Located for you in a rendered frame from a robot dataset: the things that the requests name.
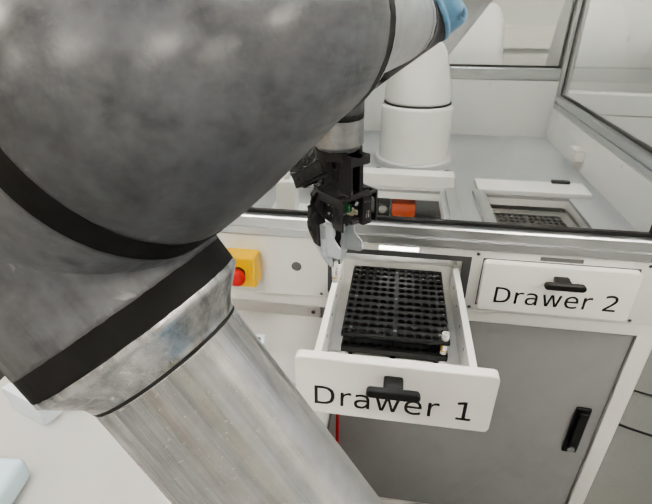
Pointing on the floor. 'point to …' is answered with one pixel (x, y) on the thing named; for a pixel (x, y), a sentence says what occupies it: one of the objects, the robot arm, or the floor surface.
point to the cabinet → (536, 450)
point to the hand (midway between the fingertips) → (332, 256)
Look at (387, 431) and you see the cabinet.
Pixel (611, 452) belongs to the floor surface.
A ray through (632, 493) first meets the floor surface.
